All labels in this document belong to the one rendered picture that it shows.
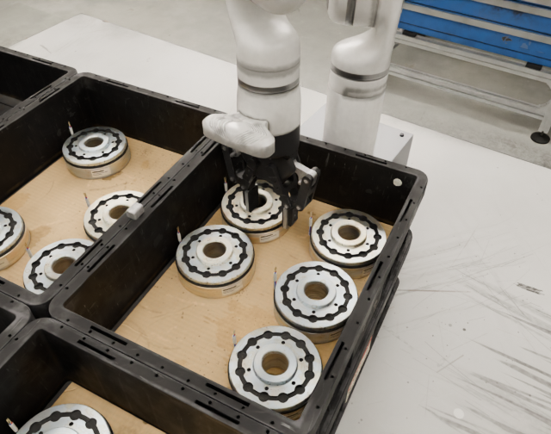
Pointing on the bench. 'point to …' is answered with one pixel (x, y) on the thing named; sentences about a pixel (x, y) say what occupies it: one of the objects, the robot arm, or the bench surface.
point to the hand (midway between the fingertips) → (269, 208)
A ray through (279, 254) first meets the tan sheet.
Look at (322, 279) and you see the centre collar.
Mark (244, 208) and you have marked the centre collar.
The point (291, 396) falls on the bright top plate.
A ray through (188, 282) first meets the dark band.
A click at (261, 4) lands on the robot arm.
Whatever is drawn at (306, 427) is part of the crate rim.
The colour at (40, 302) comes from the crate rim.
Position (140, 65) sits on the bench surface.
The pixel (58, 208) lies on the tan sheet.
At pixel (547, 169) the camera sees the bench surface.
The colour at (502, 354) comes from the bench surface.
